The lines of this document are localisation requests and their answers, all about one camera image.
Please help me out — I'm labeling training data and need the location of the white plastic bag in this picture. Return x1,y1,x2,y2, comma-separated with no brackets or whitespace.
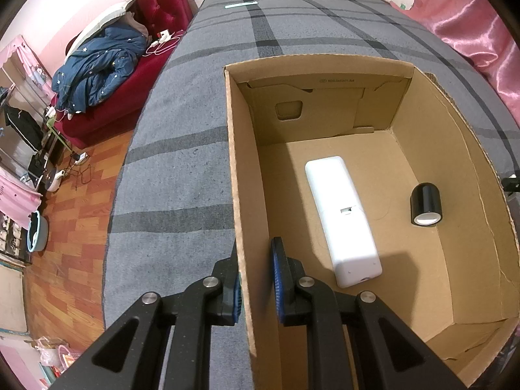
37,335,58,367

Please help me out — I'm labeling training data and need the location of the pink scalloped wardrobe curtain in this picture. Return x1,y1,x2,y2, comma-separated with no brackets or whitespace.
0,34,43,90

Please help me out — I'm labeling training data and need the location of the blue basin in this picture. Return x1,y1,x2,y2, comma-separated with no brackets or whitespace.
24,210,51,253

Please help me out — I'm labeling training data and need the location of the brown cardboard box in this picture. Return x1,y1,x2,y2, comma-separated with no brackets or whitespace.
223,55,520,390

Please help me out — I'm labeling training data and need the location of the white small appliance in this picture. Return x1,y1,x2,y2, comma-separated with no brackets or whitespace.
43,168,66,191

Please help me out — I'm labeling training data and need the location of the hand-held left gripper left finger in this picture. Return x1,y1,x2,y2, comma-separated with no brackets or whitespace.
53,248,244,390

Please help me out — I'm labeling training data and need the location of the black box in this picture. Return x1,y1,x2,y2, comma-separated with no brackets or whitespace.
28,150,49,177

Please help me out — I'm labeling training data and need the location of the white charging cable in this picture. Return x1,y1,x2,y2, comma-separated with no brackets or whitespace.
144,34,181,55

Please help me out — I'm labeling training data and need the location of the black hanging garment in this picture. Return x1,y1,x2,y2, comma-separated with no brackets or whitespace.
4,106,43,151

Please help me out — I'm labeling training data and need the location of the red sofa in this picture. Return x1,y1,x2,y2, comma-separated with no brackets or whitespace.
61,0,200,151

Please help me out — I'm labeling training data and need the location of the shoe rack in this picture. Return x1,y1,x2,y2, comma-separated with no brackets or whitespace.
0,211,31,269

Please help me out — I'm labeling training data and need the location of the long white power bank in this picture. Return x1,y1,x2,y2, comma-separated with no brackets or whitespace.
305,155,383,289

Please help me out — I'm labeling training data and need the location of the pink satin curtain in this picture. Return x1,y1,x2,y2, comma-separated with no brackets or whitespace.
390,0,520,118

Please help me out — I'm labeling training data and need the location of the black cylinder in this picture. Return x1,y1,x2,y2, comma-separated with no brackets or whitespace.
409,182,443,228

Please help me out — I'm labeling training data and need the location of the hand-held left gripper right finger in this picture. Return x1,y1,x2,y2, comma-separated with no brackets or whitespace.
270,236,464,390

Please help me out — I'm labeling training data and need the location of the pink plastic basket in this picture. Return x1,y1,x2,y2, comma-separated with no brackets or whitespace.
57,345,73,371

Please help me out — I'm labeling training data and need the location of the green metal rack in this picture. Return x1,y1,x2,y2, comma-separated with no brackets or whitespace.
43,108,74,159

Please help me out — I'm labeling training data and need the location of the brown garment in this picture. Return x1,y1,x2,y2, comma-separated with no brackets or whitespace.
122,8,149,37

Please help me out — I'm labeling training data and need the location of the pink printed curtain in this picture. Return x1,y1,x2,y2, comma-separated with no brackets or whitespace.
0,166,43,220

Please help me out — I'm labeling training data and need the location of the white pillow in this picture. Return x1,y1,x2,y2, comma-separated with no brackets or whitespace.
65,0,137,58

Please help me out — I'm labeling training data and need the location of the blue star-print duvet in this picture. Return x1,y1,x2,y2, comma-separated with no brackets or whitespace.
52,24,148,115

